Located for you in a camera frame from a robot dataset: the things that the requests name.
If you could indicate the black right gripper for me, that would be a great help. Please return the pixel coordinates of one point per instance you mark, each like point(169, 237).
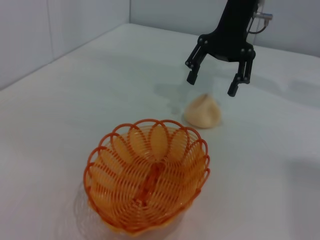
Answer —
point(231, 35)

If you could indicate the beige steamed bun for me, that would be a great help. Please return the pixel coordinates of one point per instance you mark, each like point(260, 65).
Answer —
point(203, 113)

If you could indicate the orange plastic woven basket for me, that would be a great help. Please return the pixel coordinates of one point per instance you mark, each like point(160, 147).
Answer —
point(147, 180)

